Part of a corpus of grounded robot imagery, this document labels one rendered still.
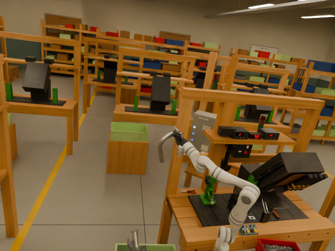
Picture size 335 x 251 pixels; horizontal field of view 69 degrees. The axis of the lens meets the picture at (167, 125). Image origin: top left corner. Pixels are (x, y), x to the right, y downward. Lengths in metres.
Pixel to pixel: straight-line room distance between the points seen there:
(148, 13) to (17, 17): 5.37
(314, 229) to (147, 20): 10.43
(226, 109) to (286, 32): 11.81
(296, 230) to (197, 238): 0.94
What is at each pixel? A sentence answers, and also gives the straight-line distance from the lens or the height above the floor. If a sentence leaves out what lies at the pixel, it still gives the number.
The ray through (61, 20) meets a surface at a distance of 11.99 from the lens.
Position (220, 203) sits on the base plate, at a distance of 2.53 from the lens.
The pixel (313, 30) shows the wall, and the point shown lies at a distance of 14.73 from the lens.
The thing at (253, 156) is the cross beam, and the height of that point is 1.27.
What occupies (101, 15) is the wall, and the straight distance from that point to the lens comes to 11.75.
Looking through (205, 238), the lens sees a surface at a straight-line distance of 2.13.
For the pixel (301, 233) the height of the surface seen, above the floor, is 0.87.
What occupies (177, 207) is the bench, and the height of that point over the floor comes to 0.88.
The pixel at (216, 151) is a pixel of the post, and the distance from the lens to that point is 2.41.
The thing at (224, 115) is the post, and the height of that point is 1.73.
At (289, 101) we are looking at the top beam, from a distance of 2.63.
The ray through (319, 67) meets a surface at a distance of 7.40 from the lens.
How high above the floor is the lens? 2.35
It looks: 20 degrees down
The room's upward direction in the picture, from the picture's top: 9 degrees clockwise
